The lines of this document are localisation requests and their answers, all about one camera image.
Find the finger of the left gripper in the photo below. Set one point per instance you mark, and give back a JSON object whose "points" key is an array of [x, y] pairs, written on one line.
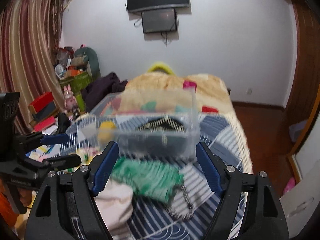
{"points": [[60, 161], [38, 139]]}

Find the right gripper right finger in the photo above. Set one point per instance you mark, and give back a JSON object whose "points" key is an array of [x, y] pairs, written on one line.
{"points": [[226, 182]]}

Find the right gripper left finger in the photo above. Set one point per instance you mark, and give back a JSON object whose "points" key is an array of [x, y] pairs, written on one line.
{"points": [[88, 181]]}

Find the white drawstring pouch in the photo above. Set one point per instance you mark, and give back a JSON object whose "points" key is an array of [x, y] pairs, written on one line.
{"points": [[115, 204]]}

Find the yellow sponge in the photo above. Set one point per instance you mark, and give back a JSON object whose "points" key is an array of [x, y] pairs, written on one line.
{"points": [[105, 133]]}

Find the green knitted cloth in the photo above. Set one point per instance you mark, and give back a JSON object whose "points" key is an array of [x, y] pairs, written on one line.
{"points": [[152, 179]]}

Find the black pouch with chain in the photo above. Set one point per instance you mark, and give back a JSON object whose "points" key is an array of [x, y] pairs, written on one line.
{"points": [[163, 136]]}

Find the clear plastic storage box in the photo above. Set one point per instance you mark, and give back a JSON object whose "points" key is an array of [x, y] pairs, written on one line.
{"points": [[129, 140]]}

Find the red box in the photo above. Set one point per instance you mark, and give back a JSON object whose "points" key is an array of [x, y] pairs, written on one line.
{"points": [[40, 102]]}

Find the pink bunny toy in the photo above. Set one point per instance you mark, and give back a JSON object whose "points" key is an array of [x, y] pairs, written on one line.
{"points": [[70, 102]]}

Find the green cardboard box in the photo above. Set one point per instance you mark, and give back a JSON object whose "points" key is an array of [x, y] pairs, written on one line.
{"points": [[73, 85]]}

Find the blue white patterned tablecloth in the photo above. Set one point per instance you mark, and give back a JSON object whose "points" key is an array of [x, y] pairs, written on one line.
{"points": [[190, 211]]}

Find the dark purple garment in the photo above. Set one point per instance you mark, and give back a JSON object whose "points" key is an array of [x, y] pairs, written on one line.
{"points": [[93, 93]]}

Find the white sliding door with hearts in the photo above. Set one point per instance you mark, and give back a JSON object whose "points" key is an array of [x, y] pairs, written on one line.
{"points": [[301, 204]]}

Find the grey green plush toy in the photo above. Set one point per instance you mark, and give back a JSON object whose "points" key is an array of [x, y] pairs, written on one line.
{"points": [[85, 58]]}

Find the beige patchwork blanket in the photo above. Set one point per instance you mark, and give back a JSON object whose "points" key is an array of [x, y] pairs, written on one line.
{"points": [[158, 92]]}

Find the striped brown curtain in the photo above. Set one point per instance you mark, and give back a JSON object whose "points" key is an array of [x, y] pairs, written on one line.
{"points": [[30, 39]]}

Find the yellow green fuzzy hoop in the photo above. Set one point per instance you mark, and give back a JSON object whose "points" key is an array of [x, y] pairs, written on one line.
{"points": [[160, 67]]}

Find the wooden wardrobe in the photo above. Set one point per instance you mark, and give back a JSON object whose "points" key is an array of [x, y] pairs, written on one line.
{"points": [[303, 102]]}

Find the small black wall monitor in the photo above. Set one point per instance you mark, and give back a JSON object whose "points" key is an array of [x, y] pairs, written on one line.
{"points": [[159, 21]]}

